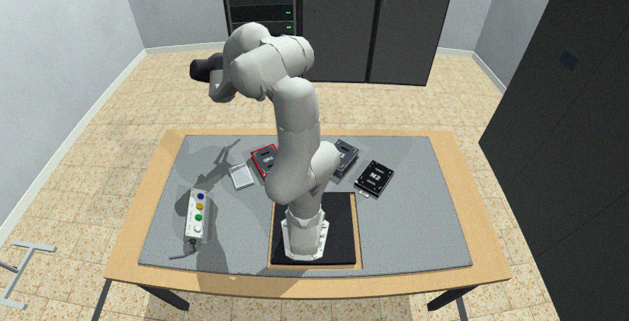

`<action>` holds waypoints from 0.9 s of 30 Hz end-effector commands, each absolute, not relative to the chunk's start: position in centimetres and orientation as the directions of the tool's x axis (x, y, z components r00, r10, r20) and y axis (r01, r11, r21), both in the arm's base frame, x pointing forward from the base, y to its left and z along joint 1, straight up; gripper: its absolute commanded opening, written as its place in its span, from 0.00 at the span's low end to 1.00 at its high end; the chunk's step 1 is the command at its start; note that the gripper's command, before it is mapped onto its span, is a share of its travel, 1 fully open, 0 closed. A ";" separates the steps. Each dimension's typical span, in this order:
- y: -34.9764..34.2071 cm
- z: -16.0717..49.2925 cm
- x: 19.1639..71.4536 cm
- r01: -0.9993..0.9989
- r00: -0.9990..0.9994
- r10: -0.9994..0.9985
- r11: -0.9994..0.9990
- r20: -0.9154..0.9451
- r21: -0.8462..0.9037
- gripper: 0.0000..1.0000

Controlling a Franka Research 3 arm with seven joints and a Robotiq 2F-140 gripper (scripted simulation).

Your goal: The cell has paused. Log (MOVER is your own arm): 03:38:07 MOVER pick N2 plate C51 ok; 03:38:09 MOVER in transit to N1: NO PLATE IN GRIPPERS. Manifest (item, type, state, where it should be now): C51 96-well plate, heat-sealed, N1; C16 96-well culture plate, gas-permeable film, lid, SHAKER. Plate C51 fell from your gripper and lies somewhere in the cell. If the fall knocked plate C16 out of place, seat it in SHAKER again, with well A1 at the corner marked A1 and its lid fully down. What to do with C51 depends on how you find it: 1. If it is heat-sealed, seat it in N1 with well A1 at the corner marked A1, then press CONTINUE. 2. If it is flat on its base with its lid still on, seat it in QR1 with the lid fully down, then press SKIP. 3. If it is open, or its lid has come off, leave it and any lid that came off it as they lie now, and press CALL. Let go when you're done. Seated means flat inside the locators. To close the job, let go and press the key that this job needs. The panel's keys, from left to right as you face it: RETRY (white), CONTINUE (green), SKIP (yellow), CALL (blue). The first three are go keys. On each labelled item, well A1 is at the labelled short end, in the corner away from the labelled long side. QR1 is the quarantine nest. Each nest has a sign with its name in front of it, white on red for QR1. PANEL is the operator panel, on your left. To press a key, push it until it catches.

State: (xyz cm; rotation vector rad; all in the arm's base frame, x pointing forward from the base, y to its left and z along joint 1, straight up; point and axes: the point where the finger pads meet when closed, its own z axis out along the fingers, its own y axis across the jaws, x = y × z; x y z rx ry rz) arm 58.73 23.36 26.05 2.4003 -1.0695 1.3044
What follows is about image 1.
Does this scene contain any white operator button panel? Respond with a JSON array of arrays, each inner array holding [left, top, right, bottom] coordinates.
[[177, 188, 210, 258]]

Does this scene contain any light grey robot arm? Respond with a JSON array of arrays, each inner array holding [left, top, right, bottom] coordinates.
[[189, 22, 340, 261]]

